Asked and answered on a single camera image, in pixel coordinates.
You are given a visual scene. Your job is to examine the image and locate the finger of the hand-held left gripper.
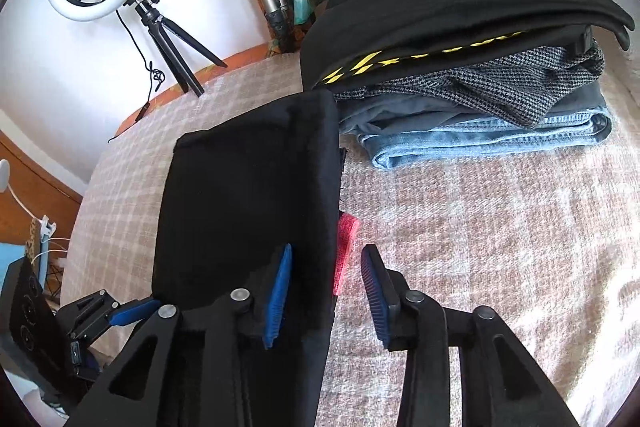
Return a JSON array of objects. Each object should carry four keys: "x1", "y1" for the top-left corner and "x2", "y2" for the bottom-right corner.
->
[
  {"x1": 70, "y1": 341, "x2": 103, "y2": 380},
  {"x1": 56, "y1": 288, "x2": 162, "y2": 344}
]

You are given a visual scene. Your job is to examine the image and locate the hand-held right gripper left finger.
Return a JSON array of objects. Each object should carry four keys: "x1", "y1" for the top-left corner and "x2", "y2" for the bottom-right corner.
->
[{"x1": 65, "y1": 243, "x2": 301, "y2": 427}]

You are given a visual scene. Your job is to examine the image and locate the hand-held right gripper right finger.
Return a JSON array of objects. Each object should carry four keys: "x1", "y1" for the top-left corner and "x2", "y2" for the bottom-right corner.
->
[{"x1": 360, "y1": 243, "x2": 586, "y2": 427}]

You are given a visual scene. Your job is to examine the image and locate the black pants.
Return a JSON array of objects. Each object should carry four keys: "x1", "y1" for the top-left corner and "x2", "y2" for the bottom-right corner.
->
[{"x1": 150, "y1": 89, "x2": 363, "y2": 427}]

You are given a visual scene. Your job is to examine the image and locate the light blue panel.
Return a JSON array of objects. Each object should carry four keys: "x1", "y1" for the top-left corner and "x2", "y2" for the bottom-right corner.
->
[{"x1": 0, "y1": 243, "x2": 32, "y2": 269}]

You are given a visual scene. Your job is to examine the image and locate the beige checked blanket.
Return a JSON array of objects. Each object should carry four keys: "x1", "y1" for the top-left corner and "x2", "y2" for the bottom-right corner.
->
[{"x1": 60, "y1": 57, "x2": 640, "y2": 427}]

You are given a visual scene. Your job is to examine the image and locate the white clip lamp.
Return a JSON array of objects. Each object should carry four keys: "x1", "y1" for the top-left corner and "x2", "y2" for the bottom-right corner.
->
[{"x1": 0, "y1": 158, "x2": 57, "y2": 239}]

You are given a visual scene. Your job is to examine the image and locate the blue folded jeans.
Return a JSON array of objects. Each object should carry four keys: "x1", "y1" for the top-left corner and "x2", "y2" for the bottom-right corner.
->
[{"x1": 357, "y1": 107, "x2": 613, "y2": 170}]

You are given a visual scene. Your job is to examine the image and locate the dark grey folded garment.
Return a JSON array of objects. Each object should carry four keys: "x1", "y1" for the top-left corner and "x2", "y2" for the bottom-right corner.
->
[{"x1": 340, "y1": 79, "x2": 608, "y2": 138}]

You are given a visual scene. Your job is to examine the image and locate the grey houndstooth folded garment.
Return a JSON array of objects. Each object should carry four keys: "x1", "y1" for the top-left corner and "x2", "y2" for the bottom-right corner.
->
[{"x1": 332, "y1": 42, "x2": 606, "y2": 128}]

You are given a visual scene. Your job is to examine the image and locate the orange bed sheet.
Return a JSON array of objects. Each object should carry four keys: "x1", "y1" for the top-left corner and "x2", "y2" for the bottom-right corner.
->
[{"x1": 120, "y1": 42, "x2": 301, "y2": 128}]

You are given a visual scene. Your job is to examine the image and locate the black mini tripod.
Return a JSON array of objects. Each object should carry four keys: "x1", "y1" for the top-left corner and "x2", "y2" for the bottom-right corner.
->
[{"x1": 132, "y1": 0, "x2": 228, "y2": 98}]

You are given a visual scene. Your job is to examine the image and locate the white cable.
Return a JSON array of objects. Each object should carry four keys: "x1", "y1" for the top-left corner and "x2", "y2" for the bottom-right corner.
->
[{"x1": 30, "y1": 236, "x2": 72, "y2": 269}]

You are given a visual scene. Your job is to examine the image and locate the black ring light cable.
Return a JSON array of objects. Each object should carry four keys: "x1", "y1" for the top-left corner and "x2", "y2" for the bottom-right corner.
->
[{"x1": 107, "y1": 9, "x2": 168, "y2": 142}]

